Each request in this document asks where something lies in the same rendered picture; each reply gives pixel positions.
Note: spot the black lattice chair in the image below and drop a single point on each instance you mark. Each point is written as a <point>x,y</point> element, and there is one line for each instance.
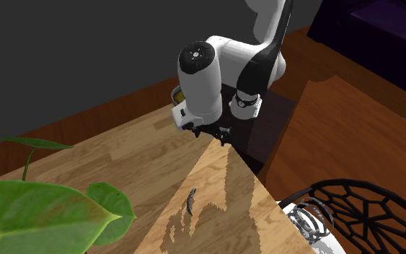
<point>371,214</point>

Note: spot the light wooden table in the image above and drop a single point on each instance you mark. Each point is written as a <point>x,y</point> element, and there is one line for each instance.
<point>125,154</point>

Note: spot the dark purple sofa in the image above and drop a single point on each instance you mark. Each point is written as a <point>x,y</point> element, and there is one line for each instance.
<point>382,38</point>

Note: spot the dark robot stand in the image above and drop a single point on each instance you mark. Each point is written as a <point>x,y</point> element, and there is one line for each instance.
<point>269,116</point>

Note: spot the green leafy plant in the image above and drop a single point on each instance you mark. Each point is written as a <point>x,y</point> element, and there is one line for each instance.
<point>37,211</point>

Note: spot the dark grey curved object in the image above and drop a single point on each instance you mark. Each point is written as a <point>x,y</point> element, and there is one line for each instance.
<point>190,202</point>

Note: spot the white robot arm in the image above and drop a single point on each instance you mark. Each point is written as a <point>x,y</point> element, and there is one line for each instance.
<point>202,88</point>

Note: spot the white object with grey coil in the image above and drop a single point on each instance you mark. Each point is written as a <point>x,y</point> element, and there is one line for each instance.
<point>324,242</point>

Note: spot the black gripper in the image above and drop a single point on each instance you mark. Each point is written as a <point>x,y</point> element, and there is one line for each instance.
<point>210,131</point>

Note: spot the grey bowl with yellow contents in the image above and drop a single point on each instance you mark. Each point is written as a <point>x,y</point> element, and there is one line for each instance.
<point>176,96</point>

